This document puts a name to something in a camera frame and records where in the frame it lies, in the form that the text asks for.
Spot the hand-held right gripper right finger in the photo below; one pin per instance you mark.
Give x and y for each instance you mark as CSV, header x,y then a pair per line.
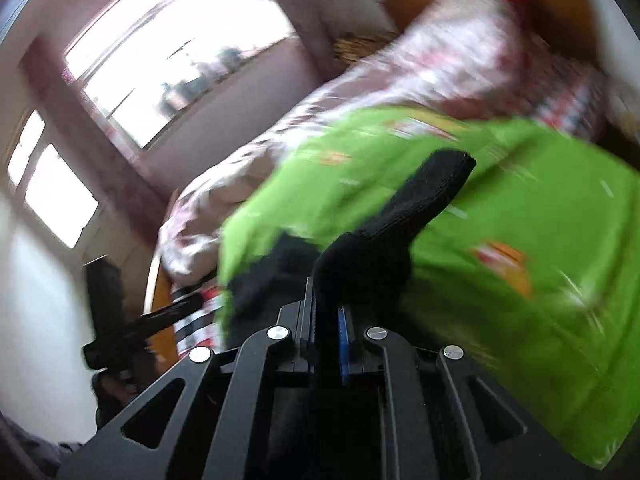
x,y
344,350

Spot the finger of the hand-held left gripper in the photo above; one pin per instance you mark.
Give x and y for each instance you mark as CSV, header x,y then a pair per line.
x,y
167,312

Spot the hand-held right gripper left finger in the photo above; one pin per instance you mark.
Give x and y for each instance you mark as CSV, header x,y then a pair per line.
x,y
310,332

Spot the black pants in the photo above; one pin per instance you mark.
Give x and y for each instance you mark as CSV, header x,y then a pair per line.
x,y
400,220

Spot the small window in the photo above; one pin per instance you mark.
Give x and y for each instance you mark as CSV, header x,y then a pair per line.
x,y
55,195

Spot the green cartoon printed blanket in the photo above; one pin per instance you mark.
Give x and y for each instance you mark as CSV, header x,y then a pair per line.
x,y
500,310

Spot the white patterned pillow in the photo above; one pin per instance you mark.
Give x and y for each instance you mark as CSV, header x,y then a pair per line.
x,y
380,90

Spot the large window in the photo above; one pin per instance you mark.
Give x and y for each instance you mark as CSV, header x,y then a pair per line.
x,y
175,45

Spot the brown patterned bundle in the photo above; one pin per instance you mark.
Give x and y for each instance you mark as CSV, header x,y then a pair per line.
x,y
362,49

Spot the plain wooden headboard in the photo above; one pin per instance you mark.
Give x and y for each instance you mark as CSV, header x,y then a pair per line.
x,y
555,15

